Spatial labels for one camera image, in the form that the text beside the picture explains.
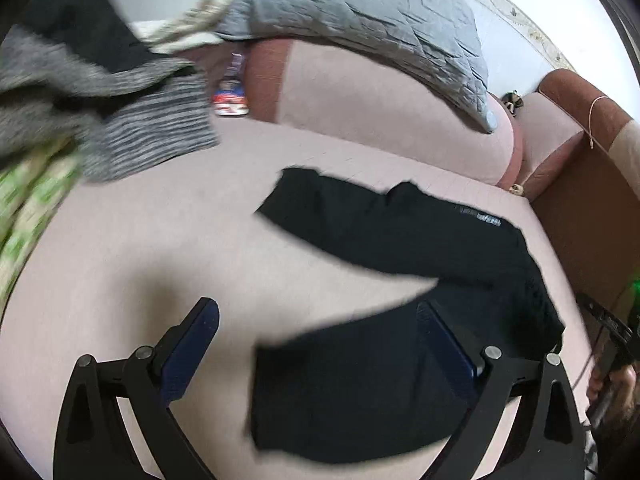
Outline grey quilted blanket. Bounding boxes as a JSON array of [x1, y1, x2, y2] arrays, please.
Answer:
[[216, 0, 497, 132]]

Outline green patterned cloth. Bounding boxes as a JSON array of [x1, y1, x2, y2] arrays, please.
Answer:
[[1, 140, 80, 308]]

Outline person's right hand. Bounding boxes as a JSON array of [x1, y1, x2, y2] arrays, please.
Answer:
[[587, 365, 637, 428]]

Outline grey houndstooth garment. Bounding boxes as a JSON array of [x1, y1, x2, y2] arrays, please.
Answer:
[[1, 0, 218, 182]]

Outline pink sofa back cushion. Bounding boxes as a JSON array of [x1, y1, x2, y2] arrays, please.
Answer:
[[244, 39, 523, 190]]

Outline black pants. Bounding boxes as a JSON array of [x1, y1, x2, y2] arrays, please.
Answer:
[[250, 167, 564, 465]]

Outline brown pink sofa armrest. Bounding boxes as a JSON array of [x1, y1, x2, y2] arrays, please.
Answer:
[[515, 68, 639, 202]]

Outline cream fringed cloth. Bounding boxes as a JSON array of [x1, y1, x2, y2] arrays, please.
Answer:
[[134, 0, 232, 54]]

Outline red blue snack packet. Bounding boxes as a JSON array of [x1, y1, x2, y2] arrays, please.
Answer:
[[213, 52, 250, 117]]

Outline small dark sofa ornament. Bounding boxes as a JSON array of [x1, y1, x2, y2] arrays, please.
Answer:
[[501, 91, 524, 116]]

